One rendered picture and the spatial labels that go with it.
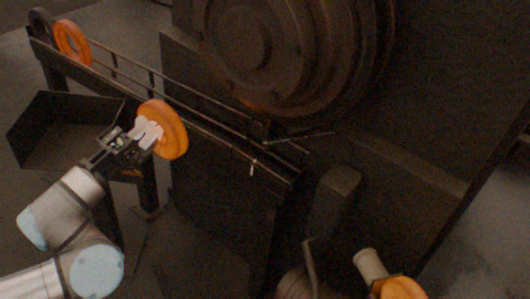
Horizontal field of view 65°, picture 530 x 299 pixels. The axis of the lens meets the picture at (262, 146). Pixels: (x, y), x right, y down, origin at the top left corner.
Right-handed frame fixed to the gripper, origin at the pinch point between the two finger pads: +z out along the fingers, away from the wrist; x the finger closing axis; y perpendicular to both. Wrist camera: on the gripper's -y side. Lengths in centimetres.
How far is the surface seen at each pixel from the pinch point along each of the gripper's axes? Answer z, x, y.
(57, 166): -22.0, 29.3, -19.4
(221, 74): 12.4, -12.0, 14.1
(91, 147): -11.4, 28.5, -21.8
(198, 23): 14.9, -5.1, 22.9
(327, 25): 22.1, -31.7, 30.0
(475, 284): 57, -90, -104
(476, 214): 93, -78, -114
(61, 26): 14, 75, -16
